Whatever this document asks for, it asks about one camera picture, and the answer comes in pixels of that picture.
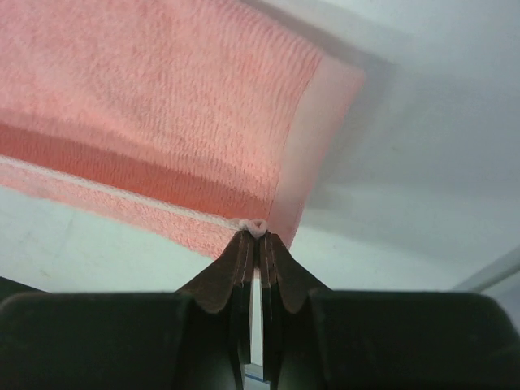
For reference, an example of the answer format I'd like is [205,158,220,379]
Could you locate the pink towel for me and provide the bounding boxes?
[1,1,363,257]

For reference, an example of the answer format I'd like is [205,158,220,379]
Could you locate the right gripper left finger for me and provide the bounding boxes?
[1,232,254,389]

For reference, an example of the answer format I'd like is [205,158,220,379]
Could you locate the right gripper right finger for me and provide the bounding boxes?
[259,234,519,389]

